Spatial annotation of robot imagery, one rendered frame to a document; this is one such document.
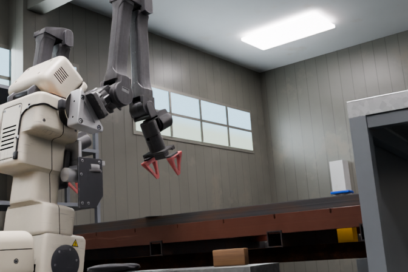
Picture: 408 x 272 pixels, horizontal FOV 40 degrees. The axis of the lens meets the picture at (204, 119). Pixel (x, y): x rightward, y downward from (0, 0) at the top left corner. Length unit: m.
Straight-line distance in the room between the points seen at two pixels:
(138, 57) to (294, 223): 0.76
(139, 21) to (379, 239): 1.11
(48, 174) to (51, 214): 0.13
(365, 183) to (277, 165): 8.46
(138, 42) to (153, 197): 5.59
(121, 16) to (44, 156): 0.53
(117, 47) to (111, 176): 5.16
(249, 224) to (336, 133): 7.57
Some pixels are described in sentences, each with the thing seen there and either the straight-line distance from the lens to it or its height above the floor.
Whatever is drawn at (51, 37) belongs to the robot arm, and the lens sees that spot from 2.29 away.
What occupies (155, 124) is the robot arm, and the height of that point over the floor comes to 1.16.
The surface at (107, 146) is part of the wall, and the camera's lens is 7.01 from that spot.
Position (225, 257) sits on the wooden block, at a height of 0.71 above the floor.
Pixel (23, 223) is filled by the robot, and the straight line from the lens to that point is 1.83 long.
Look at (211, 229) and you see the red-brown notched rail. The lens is 1.90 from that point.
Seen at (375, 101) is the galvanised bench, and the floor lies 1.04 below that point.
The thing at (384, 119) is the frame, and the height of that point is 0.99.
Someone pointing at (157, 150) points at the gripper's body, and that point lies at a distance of 1.93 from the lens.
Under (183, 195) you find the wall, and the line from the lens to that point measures 7.92.
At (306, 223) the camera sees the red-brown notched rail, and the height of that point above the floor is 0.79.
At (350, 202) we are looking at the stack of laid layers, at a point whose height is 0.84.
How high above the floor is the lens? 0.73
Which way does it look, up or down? 13 degrees up
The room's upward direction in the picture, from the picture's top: 4 degrees counter-clockwise
